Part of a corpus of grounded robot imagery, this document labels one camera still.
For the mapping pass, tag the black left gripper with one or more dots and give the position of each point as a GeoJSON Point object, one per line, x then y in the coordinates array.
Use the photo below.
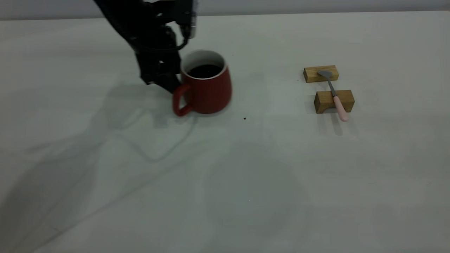
{"type": "Point", "coordinates": [158, 66]}

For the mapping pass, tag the red ceramic mug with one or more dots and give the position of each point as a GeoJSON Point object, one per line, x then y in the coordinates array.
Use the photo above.
{"type": "Point", "coordinates": [211, 95]}

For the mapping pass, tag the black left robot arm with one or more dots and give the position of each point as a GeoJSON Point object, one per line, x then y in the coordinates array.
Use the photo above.
{"type": "Point", "coordinates": [123, 14]}

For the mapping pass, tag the dark coffee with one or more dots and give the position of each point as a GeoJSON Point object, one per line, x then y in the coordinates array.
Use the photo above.
{"type": "Point", "coordinates": [205, 71]}

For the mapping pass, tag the flat wooden block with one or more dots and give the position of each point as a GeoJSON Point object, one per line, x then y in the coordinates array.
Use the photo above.
{"type": "Point", "coordinates": [311, 74]}

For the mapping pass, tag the notched wooden block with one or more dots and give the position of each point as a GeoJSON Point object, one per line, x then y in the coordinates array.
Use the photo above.
{"type": "Point", "coordinates": [324, 102]}

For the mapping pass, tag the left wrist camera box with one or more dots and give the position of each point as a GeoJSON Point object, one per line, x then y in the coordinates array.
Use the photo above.
{"type": "Point", "coordinates": [188, 21]}

